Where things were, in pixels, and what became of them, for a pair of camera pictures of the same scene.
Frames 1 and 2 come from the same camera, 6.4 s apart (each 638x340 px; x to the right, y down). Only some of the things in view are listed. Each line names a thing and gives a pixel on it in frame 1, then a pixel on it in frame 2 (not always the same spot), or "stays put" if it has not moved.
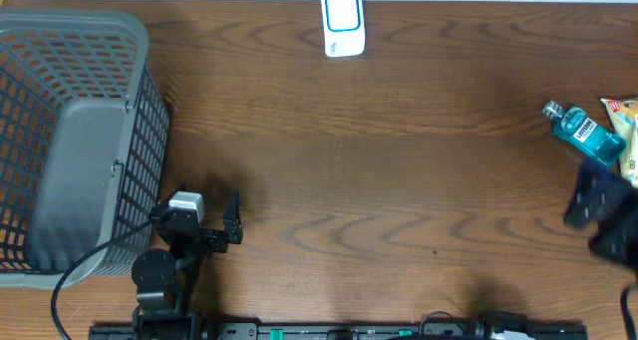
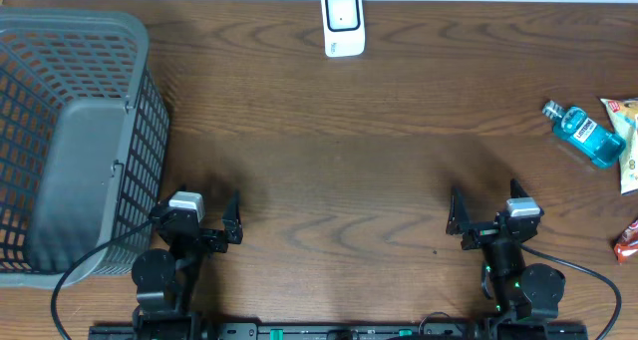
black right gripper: [596, 209] → [460, 222]
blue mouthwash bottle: [575, 126] stays put
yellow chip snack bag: [624, 118] stays put
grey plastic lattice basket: [85, 144] stays put
